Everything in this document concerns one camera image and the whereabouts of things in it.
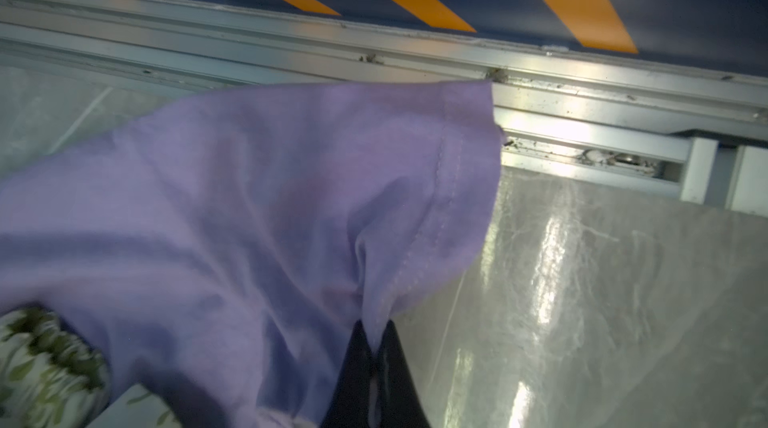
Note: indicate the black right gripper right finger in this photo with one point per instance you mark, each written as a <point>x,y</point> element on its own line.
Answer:
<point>400,406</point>

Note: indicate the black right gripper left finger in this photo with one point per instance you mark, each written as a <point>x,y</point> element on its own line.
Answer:
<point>350,404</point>

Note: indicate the purple cloth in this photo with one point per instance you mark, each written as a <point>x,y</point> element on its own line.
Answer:
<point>220,250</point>

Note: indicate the white green floral cloth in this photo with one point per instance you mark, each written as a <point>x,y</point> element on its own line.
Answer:
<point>51,378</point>

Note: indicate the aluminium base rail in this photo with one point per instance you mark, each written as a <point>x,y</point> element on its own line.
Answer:
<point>695,135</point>

